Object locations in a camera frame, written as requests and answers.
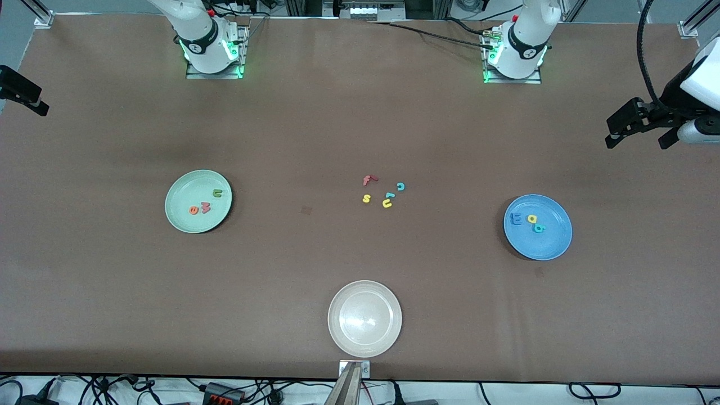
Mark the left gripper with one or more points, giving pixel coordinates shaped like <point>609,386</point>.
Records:
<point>671,100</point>

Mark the blue letter m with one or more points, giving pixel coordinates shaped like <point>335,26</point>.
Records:
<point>515,218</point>

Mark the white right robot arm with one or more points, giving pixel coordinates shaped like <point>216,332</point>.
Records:
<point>202,34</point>

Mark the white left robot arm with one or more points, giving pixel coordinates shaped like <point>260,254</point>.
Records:
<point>526,34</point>

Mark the blue plate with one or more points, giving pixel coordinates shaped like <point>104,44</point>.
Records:
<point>538,244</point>

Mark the green plate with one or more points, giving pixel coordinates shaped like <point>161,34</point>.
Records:
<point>191,194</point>

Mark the red letter f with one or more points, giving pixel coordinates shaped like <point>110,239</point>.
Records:
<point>367,180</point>

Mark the grey metal device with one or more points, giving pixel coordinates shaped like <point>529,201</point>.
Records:
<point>365,10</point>

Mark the beige plate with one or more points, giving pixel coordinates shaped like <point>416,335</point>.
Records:
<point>364,319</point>

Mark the black orange power strip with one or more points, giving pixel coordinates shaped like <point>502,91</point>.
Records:
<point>222,392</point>

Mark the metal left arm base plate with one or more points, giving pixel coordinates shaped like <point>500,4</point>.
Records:
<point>529,80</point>

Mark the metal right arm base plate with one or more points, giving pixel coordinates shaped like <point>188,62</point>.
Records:
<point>239,56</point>

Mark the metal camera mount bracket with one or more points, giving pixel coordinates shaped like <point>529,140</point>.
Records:
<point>365,369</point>

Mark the grey camera mount bar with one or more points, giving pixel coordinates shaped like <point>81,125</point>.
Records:
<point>346,391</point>

